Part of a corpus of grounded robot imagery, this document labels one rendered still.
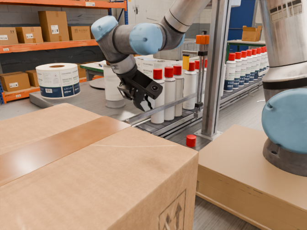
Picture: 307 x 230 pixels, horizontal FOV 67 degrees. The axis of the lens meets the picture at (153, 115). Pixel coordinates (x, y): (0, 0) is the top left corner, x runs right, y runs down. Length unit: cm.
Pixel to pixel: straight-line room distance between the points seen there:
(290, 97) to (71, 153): 32
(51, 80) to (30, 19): 407
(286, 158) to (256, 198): 12
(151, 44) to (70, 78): 73
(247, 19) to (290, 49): 838
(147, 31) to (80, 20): 522
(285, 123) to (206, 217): 28
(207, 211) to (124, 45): 45
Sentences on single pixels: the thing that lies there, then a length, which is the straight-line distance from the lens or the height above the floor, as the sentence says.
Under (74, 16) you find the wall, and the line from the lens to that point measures 570.
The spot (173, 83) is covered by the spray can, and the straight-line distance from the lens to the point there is 85.
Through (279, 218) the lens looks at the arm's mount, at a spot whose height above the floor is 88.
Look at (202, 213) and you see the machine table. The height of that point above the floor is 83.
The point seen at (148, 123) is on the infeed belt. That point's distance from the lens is 88.
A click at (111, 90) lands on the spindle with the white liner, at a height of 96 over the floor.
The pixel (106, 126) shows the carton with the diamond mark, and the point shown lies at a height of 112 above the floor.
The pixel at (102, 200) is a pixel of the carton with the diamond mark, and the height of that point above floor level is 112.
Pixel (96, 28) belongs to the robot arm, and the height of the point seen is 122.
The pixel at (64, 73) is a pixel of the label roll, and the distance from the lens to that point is 123.
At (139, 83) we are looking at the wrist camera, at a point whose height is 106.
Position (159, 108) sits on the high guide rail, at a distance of 80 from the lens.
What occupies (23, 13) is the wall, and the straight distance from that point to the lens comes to 523.
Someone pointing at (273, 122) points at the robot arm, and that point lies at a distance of 43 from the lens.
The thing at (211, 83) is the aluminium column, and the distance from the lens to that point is 86.
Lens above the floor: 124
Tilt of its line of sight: 22 degrees down
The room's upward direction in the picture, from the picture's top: straight up
